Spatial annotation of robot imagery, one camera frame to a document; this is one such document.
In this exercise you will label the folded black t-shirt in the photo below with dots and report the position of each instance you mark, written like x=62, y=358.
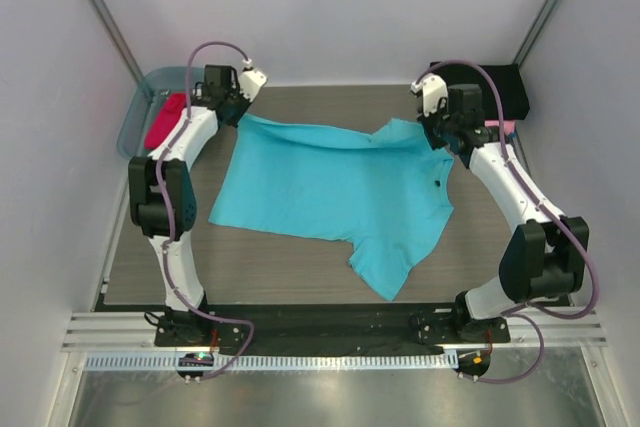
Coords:
x=509, y=84

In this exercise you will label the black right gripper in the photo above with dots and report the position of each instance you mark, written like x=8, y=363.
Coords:
x=437, y=130

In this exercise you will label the white slotted cable duct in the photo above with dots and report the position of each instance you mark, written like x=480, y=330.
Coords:
x=192, y=362

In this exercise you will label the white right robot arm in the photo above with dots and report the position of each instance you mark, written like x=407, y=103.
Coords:
x=544, y=257

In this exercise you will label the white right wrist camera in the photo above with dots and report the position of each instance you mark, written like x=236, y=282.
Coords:
x=433, y=91

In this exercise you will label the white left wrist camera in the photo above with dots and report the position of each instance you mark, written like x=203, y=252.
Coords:
x=250, y=81

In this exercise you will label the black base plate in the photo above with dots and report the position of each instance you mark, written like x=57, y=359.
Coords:
x=331, y=329

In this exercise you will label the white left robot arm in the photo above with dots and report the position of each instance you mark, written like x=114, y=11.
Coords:
x=162, y=198

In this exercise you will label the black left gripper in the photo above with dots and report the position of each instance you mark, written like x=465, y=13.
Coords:
x=245, y=103

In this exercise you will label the red t-shirt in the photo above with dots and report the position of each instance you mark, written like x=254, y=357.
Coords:
x=165, y=121

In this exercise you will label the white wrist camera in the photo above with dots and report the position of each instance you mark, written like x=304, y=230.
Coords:
x=433, y=91
x=250, y=81

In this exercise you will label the clear blue plastic bin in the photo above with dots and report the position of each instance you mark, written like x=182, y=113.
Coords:
x=149, y=98

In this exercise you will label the cyan t-shirt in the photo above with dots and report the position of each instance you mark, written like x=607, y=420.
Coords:
x=385, y=192

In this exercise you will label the folded pink t-shirt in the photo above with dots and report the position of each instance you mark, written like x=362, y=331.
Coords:
x=509, y=126

